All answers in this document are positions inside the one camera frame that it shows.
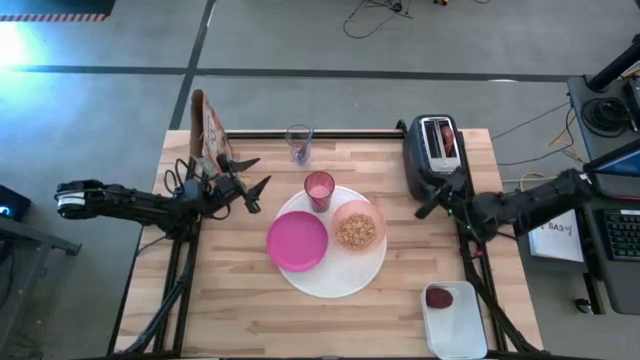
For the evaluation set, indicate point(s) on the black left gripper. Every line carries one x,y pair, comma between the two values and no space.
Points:
225,190

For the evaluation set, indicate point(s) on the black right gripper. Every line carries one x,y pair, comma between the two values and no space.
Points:
457,197

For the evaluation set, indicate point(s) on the clear drinking glass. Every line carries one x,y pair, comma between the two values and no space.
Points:
300,156

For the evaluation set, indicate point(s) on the orange cereal box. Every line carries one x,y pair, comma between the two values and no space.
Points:
212,135

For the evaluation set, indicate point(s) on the toasted bagel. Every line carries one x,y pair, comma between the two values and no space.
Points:
448,140

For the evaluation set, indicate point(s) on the red faceted tumbler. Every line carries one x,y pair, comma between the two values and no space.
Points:
320,192

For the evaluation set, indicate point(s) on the magenta plastic plate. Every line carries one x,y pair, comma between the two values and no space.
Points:
297,241

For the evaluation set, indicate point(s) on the light pink plastic bowl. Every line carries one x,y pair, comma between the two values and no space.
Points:
341,210

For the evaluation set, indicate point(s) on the dark red plum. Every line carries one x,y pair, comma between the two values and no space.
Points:
439,297

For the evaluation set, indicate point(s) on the white round woven placemat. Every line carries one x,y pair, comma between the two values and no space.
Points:
340,280

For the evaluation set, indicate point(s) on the white plastic container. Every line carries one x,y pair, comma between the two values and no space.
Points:
457,335

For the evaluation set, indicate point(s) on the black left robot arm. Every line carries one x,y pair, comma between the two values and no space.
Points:
125,205

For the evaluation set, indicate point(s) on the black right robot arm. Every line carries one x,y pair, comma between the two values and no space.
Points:
530,205

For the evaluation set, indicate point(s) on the black two-slot toaster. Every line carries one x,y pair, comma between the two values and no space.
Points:
417,160

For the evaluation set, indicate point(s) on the cereal rings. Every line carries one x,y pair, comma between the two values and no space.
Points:
356,231

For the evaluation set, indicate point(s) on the white paper sheet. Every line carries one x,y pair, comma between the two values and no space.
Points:
555,247

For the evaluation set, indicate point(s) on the grey desk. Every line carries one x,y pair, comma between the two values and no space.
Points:
575,115
625,290

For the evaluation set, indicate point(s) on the small black wheel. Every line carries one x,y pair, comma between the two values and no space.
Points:
583,306

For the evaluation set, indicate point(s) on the dark grey laptop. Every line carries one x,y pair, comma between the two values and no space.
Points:
620,185

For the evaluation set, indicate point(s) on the black backlit keyboard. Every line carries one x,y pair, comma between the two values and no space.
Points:
622,235

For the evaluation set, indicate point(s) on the grey metal stand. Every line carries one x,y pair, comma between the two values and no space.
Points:
30,237

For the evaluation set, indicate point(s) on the black pole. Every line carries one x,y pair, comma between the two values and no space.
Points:
615,67

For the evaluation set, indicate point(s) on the black device with blue light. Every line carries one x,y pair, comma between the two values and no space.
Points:
12,202

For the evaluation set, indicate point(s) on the dark floor mat striped edge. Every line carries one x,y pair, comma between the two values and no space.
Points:
50,6

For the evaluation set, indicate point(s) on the black aluminium frame rail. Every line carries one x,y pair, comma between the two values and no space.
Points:
350,134

